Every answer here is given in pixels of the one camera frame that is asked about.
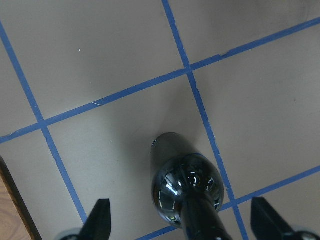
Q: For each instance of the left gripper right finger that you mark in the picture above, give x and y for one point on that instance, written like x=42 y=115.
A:
x=267 y=224

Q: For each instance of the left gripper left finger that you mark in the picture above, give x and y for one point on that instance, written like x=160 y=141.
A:
x=97 y=225

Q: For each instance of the dark wine bottle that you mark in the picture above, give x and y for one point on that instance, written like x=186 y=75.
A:
x=187 y=189

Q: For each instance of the wooden tray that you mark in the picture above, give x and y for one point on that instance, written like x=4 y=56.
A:
x=16 y=222

